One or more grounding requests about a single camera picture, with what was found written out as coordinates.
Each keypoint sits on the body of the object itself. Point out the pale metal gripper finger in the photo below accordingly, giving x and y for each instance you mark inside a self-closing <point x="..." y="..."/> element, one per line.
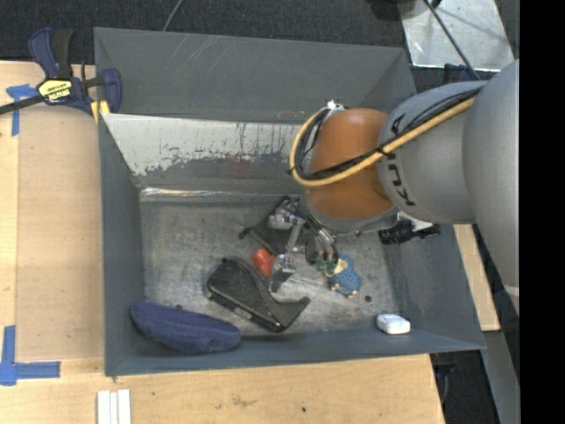
<point x="279" y="220"/>
<point x="282" y="270"/>

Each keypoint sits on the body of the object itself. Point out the red plastic object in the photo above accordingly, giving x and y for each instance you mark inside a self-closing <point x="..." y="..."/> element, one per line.
<point x="264" y="259"/>

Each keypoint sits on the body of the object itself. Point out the black angled plastic piece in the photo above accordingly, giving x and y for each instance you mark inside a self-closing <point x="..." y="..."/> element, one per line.
<point x="265" y="236"/>

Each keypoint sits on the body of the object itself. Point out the black textured flat object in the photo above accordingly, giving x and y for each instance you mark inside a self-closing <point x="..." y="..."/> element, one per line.
<point x="247" y="294"/>

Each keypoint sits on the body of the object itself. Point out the blue toy animal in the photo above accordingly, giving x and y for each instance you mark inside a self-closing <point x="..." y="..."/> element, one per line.
<point x="346" y="278"/>

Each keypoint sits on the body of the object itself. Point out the small white box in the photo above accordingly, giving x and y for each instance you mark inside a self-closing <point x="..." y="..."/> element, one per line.
<point x="393" y="324"/>

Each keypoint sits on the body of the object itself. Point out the dark blue cloth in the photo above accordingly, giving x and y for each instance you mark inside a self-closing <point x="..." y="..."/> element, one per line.
<point x="185" y="329"/>

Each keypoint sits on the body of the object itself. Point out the grey metal bin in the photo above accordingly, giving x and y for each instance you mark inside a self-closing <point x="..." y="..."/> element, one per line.
<point x="185" y="73"/>

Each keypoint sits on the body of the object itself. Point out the black cylinder on white bracket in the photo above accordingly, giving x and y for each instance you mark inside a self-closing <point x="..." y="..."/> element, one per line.
<point x="399" y="232"/>

